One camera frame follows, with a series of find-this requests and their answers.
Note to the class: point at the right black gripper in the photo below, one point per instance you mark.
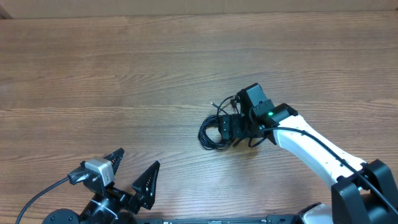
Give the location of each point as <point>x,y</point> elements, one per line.
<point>237,133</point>

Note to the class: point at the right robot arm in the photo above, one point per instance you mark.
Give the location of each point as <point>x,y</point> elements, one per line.
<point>361,192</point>

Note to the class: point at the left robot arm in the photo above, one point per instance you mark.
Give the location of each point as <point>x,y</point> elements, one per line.
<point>67,216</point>

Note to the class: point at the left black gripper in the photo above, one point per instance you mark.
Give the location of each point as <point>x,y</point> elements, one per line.
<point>132,203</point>

